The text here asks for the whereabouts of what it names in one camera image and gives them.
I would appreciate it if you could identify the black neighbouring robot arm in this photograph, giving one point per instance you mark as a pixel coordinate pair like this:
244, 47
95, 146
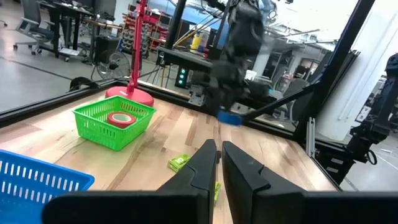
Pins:
379, 118

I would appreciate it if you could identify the black desk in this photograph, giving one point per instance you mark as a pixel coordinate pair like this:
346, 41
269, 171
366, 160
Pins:
56, 31

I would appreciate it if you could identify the black floor fan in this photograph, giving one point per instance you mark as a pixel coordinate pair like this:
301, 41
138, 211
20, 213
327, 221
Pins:
112, 66

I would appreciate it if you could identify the grey office chair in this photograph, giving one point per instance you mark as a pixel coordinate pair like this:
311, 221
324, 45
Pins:
31, 18

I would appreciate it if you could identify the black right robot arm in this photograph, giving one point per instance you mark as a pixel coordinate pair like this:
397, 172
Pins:
245, 28

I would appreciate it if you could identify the silver aluminium bracket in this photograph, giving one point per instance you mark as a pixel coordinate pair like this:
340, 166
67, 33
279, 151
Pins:
310, 137

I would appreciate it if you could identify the blue plastic basket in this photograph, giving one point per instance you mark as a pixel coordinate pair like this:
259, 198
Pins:
12, 214

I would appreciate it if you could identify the blue stapler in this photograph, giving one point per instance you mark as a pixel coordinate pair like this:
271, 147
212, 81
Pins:
229, 119

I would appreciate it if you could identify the yellow bottle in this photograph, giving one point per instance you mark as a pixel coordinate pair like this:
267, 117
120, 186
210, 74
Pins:
196, 40

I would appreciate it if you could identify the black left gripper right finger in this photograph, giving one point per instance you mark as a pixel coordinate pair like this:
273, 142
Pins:
248, 193

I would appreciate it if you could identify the red tape roll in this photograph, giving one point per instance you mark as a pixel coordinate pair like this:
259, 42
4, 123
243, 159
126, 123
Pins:
113, 120

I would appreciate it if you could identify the green plastic basket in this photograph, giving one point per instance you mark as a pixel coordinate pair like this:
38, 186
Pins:
93, 124

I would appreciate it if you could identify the black workbench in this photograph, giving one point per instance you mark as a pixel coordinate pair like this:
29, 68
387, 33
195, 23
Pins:
183, 57

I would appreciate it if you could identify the black table frame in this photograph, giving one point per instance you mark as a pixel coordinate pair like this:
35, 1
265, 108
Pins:
335, 62

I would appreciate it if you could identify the red parts shelf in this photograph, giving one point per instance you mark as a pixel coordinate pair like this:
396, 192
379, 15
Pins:
154, 29

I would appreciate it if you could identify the red stand with round base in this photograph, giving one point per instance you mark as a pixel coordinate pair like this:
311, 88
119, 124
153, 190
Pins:
136, 95

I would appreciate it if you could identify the small green staple box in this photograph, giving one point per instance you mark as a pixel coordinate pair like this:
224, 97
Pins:
178, 162
217, 191

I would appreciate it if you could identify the black box with green lights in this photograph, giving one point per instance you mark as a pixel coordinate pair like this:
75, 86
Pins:
182, 77

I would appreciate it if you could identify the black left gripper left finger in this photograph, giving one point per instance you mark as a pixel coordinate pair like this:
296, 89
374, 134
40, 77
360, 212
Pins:
186, 202

